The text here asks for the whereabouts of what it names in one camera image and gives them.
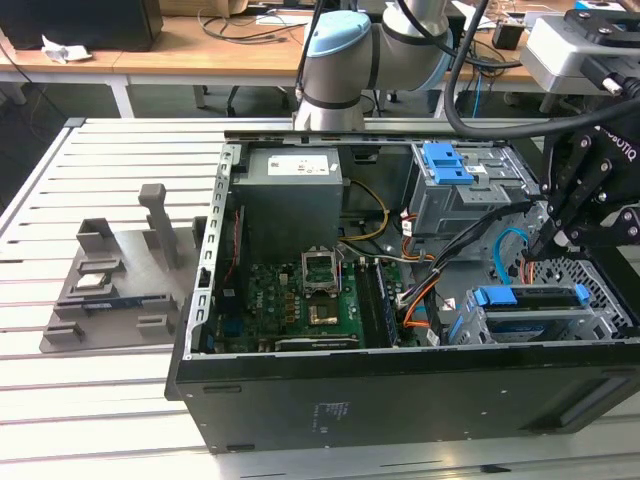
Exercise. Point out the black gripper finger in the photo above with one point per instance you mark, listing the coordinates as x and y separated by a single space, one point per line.
620 227
565 175

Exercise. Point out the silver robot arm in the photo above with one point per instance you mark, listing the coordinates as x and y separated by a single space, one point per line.
345 75

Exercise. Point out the grey metal disk bay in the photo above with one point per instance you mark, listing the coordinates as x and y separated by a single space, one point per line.
600 320

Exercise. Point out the wooden desk with clutter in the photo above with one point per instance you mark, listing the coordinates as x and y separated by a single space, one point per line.
505 75

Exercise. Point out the blue plastic bay latch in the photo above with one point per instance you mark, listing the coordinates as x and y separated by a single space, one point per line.
445 167

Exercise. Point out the grey metal drive cage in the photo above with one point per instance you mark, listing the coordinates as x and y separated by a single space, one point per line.
440 210

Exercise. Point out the blue cardboard box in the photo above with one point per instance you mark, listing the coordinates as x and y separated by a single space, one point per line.
600 5

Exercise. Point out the black RAM slot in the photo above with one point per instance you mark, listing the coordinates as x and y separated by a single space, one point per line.
367 305
387 305

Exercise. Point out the thin metal locking lever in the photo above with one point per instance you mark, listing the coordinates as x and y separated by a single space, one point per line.
342 267

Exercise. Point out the grey power supply unit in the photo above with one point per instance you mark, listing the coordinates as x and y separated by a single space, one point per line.
290 210

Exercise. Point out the CPU socket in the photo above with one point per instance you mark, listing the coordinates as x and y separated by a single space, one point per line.
325 314

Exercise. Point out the black open PC case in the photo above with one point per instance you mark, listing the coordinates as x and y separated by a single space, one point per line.
400 400

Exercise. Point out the green motherboard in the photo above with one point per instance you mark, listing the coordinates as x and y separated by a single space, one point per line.
270 300

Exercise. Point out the black chair base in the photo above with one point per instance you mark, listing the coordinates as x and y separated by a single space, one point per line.
232 100

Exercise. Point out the long wooden desk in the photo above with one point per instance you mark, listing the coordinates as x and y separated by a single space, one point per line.
175 55

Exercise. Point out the grey parts rack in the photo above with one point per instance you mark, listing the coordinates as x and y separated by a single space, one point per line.
130 260

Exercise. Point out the blue RAM stick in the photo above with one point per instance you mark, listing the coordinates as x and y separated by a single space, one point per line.
115 303

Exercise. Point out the silver CPU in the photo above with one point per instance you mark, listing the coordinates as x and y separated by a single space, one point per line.
92 281

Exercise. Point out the large black box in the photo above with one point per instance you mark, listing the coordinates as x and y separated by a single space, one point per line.
80 22

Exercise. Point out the crumpled white paper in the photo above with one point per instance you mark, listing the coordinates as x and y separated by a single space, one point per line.
65 50

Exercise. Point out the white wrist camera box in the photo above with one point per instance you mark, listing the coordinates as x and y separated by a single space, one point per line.
555 55

